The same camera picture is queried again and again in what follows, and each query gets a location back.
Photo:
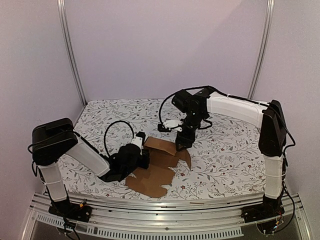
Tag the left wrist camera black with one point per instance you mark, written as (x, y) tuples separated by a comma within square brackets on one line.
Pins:
[(139, 139)]

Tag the right aluminium frame post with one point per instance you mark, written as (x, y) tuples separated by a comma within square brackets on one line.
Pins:
[(262, 48)]

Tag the left aluminium frame post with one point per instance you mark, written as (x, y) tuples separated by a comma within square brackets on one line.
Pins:
[(61, 6)]

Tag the aluminium frame post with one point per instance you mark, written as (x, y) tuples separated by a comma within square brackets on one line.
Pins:
[(262, 48), (61, 6)]

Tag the brown cardboard box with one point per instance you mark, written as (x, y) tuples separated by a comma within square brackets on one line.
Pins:
[(163, 156)]

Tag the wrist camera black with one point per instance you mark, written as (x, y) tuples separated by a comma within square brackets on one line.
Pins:
[(169, 125), (139, 139)]

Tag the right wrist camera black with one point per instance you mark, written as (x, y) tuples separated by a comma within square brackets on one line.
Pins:
[(169, 125)]

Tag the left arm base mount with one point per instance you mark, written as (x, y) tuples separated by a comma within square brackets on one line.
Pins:
[(74, 211)]

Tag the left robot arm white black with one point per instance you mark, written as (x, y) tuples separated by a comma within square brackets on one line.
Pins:
[(52, 140)]

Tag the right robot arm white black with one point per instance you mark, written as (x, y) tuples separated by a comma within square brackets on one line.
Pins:
[(267, 117)]

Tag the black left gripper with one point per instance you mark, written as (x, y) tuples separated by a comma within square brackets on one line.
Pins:
[(145, 165)]

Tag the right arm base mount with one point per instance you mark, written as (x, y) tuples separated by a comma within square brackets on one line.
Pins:
[(269, 208)]

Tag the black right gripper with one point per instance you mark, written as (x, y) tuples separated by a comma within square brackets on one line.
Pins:
[(183, 139)]

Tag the front aluminium rail base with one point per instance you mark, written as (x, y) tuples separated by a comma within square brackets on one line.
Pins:
[(129, 219)]

